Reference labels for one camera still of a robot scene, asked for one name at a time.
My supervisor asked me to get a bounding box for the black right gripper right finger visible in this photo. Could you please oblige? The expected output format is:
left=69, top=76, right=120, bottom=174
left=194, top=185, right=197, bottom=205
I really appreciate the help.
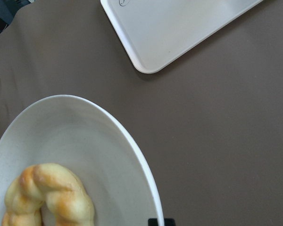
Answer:
left=164, top=218, right=175, bottom=226

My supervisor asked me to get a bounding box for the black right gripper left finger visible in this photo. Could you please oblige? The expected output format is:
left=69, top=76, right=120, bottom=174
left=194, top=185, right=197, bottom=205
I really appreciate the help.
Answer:
left=148, top=218, right=158, bottom=226

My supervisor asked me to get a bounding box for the braided yellow donut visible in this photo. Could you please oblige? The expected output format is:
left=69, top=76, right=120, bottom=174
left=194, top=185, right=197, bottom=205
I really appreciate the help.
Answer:
left=1, top=163, right=95, bottom=226

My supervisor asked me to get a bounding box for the white round plate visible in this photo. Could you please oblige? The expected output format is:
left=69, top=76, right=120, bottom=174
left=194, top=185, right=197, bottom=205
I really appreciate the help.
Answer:
left=0, top=95, right=164, bottom=226

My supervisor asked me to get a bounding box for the white rectangular tray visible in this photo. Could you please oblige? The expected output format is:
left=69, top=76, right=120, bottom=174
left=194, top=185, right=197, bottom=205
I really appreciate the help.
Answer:
left=100, top=0, right=260, bottom=74

